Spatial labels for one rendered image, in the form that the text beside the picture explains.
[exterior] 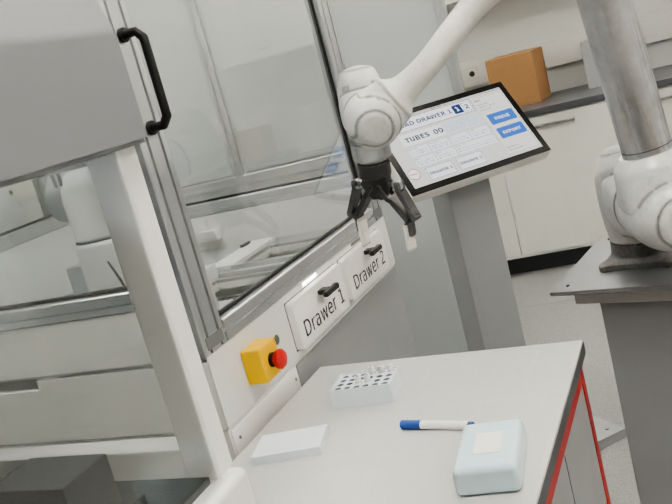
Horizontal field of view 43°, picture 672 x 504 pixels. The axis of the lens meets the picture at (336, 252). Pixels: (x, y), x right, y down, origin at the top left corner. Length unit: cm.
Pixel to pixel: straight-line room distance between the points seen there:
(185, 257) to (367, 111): 45
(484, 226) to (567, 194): 200
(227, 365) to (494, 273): 141
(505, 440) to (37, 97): 80
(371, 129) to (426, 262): 197
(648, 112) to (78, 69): 115
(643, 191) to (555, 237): 306
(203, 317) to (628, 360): 104
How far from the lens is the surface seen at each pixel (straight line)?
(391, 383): 165
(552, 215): 482
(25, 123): 95
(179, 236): 157
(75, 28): 106
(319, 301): 197
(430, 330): 371
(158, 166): 155
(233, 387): 166
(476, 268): 283
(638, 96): 180
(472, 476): 126
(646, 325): 209
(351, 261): 217
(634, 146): 182
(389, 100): 173
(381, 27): 350
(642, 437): 223
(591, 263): 216
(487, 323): 288
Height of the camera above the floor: 139
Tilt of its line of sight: 12 degrees down
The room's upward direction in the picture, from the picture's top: 15 degrees counter-clockwise
